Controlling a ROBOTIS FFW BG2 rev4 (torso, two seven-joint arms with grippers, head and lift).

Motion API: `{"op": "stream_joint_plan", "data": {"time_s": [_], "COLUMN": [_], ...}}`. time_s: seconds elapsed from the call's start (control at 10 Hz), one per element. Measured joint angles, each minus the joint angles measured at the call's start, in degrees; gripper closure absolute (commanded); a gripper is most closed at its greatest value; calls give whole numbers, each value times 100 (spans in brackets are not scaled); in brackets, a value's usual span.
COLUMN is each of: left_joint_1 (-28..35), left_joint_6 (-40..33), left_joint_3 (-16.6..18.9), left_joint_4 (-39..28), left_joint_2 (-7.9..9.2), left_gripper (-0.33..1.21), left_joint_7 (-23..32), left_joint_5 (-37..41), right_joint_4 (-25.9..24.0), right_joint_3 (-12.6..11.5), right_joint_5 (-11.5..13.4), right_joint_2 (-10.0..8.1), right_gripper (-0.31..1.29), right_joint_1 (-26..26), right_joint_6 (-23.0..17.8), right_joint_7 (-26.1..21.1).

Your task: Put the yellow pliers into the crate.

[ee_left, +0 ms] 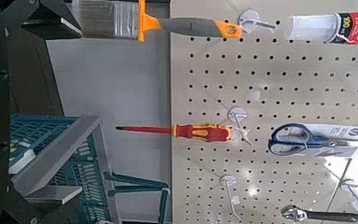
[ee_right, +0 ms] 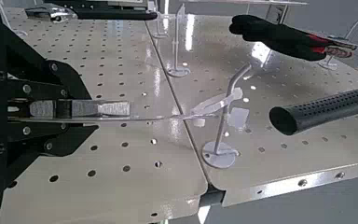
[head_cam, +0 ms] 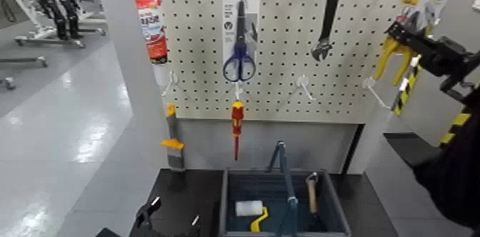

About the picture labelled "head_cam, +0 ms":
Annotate grey-blue crate with handle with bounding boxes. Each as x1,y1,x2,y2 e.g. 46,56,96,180
219,141,351,237

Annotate yellow black hazard tape strip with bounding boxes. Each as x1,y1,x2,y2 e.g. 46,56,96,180
391,54,423,116
439,109,474,146

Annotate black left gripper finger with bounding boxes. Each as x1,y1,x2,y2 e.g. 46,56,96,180
134,196,162,229
189,214,201,237

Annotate black robot on stand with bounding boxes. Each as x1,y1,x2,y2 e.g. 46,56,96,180
26,0,85,41

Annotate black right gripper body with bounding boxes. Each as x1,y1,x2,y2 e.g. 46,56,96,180
419,36,474,79

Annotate white perforated pegboard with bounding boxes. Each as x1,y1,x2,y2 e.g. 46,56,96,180
149,0,423,125

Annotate grey wheeled base frame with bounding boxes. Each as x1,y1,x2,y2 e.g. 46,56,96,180
14,26,106,49

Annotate blue scissors on card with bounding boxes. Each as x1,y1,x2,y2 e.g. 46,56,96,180
221,0,261,83

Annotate white robot on stand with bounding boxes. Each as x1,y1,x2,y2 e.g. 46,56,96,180
0,0,49,41

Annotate wooden handle hammer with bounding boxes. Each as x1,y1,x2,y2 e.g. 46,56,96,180
305,171,324,224

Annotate grey panel under pegboard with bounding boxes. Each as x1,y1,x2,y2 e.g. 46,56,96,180
176,118,359,175

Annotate grey scraper with yellow handle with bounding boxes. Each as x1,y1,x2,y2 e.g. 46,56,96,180
160,103,186,170

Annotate black adjustable wrench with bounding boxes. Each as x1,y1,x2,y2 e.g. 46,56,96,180
310,0,341,62

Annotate yellow pliers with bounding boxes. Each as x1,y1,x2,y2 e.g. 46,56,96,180
374,0,451,86

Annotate red yellow screwdriver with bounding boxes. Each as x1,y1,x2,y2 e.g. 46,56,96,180
230,101,246,161

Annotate grey partition panel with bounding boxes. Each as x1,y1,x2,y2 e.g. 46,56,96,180
56,0,177,237

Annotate white paint roller yellow handle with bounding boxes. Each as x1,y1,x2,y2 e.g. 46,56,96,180
234,200,269,233

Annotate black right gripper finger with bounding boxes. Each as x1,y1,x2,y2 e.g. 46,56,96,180
409,44,429,63
388,21,427,49

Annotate red white sealant tube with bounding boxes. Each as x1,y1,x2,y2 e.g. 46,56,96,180
130,0,169,65

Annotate grey floor rail with caster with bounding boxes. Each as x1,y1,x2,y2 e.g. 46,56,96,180
0,56,49,69

